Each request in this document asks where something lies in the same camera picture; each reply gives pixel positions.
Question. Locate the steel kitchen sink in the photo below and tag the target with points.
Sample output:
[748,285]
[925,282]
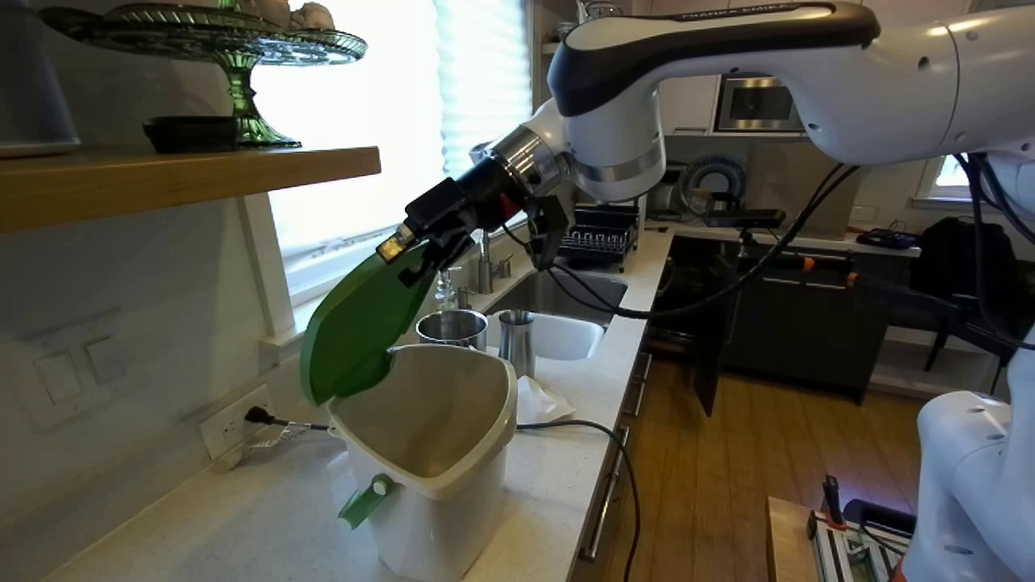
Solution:
[569,293]

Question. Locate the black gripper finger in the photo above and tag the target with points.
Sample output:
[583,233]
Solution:
[422,262]
[395,245]

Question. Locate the clear glass bottle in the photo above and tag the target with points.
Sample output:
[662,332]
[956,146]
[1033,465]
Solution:
[444,293]

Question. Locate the black dish rack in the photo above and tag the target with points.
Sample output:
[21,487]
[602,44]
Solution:
[601,240]

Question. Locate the dark counter cabinets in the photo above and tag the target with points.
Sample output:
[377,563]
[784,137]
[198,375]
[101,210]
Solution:
[612,527]

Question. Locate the dark open cabinet door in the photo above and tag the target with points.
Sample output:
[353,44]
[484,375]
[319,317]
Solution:
[707,334]

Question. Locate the steel arched faucet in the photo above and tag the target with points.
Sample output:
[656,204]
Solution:
[485,268]

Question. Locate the tall steel cup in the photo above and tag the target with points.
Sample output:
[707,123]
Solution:
[519,342]

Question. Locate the green glass cake stand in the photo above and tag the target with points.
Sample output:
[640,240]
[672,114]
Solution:
[245,109]

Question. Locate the black office chair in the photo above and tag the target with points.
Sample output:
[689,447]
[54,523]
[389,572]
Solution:
[964,278]

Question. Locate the green bin lid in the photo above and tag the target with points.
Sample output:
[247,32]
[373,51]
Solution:
[350,334]

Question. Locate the grey cone vessel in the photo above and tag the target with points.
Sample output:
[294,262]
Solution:
[33,77]

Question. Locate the white window blinds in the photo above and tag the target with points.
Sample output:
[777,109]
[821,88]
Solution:
[473,65]

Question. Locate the robot base cart frame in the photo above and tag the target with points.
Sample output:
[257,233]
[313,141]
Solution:
[853,538]

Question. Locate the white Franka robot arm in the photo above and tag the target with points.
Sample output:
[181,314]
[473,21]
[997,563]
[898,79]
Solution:
[756,77]

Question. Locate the beige round fruit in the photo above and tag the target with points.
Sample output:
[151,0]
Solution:
[270,12]
[315,13]

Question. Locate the white light switch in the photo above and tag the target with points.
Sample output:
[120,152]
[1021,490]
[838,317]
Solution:
[76,372]

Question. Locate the white wall outlet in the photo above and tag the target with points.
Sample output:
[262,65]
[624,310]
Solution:
[228,432]

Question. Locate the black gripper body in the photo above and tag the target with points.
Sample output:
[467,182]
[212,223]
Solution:
[464,204]

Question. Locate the white compost bin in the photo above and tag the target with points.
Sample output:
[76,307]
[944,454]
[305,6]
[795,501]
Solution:
[442,527]

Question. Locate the dark island cabinet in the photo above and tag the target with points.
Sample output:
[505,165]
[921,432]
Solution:
[811,334]

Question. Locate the wooden wall shelf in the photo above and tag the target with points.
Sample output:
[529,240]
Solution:
[162,178]

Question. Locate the large steel pot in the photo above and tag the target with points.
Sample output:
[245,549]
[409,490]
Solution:
[450,329]

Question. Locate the steel microwave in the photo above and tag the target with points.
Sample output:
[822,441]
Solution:
[756,103]

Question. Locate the white framed window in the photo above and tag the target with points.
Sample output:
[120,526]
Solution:
[358,132]

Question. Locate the black bowl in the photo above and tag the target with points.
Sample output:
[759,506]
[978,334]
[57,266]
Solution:
[190,133]

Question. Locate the small sunlit window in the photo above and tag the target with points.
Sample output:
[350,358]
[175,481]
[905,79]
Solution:
[951,178]

